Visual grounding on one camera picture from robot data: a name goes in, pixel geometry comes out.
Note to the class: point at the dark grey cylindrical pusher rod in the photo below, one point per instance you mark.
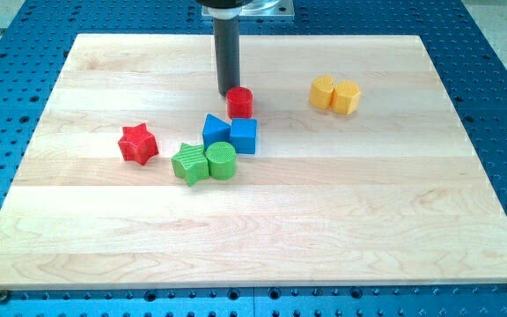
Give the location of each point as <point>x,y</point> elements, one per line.
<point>226,38</point>

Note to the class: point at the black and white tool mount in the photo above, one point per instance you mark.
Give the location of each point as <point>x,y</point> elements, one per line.
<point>224,9</point>

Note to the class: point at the red cylinder block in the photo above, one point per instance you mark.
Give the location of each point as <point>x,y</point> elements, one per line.
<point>239,101</point>

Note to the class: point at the blue triangle block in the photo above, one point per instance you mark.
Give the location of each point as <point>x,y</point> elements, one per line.
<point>215,130</point>

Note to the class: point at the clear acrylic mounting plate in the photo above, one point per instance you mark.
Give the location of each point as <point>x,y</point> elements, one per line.
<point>262,9</point>

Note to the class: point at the blue cube block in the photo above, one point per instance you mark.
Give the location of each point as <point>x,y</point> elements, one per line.
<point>244,135</point>

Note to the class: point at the yellow heart block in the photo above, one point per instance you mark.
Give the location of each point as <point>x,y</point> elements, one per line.
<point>321,91</point>

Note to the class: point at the green cylinder block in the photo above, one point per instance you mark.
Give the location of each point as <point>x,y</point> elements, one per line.
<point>221,158</point>

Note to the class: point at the yellow hexagon block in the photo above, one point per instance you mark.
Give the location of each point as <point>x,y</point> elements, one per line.
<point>345,97</point>

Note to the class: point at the green star block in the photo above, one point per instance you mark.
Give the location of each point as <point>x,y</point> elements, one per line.
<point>190,163</point>

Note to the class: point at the red star block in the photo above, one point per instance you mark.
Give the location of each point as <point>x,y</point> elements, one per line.
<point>138,144</point>

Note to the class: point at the light wooden board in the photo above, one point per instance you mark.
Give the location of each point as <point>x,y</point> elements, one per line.
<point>393,193</point>

